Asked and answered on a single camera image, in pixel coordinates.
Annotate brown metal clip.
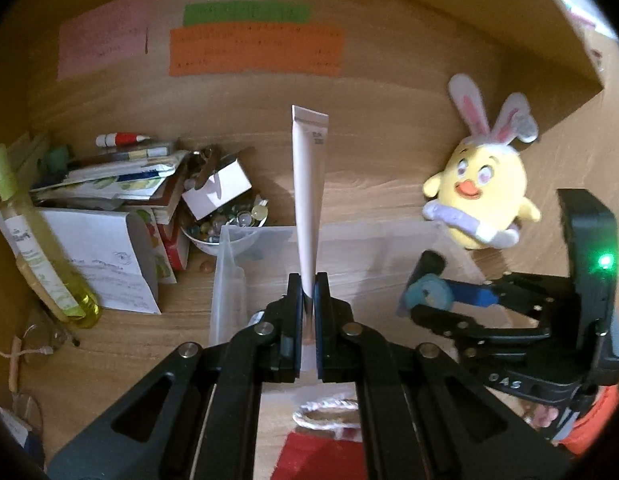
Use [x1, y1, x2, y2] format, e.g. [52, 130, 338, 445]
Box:
[190, 145, 223, 186]

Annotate yellow liquid spray bottle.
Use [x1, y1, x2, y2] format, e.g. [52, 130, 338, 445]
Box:
[0, 144, 101, 330]

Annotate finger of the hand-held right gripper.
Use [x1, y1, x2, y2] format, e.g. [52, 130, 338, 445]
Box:
[447, 271, 576, 330]
[408, 304, 551, 362]

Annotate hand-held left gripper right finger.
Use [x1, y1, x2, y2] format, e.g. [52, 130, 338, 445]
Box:
[313, 272, 577, 480]

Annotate white bowl of glass marbles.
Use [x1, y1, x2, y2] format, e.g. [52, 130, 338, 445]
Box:
[181, 195, 270, 257]

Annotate yellow chick plush toy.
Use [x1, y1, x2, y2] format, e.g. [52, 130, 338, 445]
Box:
[422, 74, 543, 251]

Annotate red and white marker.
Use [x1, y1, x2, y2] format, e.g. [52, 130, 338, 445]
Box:
[96, 131, 153, 149]

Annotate white cosmetic tube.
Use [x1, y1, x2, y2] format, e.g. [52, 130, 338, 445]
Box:
[291, 105, 331, 373]

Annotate eyeglasses with cord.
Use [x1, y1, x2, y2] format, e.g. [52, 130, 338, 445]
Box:
[0, 310, 83, 441]

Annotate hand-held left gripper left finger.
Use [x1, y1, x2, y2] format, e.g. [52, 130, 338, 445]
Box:
[47, 272, 305, 480]

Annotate white and blue packet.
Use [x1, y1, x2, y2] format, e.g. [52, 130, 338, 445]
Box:
[0, 402, 45, 466]

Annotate red packet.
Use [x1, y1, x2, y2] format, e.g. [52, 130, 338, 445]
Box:
[270, 432, 370, 480]

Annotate red fruit print carton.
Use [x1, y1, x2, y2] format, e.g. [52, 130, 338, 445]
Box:
[134, 205, 190, 286]

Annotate clear plastic bin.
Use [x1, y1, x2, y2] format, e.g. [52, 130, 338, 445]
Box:
[208, 221, 493, 386]

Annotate pink paper note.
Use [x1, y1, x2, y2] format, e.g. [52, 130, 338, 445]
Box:
[57, 0, 150, 81]

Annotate stack of booklets and packets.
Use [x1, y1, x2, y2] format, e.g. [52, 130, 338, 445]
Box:
[30, 140, 190, 226]

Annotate white folded paper card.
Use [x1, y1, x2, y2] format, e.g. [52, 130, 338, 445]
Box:
[34, 207, 163, 315]

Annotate small green item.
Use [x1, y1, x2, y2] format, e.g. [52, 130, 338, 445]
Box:
[42, 146, 73, 173]

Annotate green paper note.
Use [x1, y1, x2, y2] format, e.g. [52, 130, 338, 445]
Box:
[183, 2, 311, 28]

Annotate braided white pink cord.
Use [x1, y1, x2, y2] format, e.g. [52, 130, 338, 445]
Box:
[292, 396, 363, 432]

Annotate small white box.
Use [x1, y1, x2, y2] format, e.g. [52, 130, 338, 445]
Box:
[182, 157, 254, 221]

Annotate teal tube with dark cap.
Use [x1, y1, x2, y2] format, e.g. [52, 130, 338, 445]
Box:
[398, 251, 455, 318]

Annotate person's right hand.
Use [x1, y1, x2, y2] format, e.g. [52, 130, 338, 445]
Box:
[523, 404, 563, 443]

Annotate orange paper note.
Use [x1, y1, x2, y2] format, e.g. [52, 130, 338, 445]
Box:
[168, 24, 345, 79]

